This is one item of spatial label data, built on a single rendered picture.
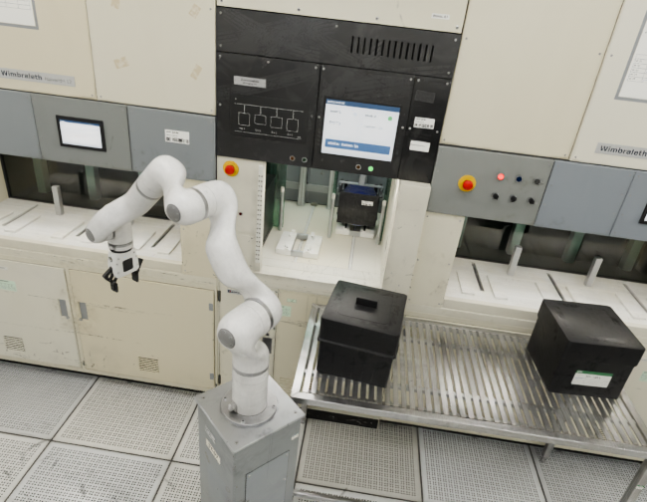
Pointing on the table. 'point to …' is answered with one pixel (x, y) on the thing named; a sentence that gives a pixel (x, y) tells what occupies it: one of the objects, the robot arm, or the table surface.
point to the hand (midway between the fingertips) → (124, 284)
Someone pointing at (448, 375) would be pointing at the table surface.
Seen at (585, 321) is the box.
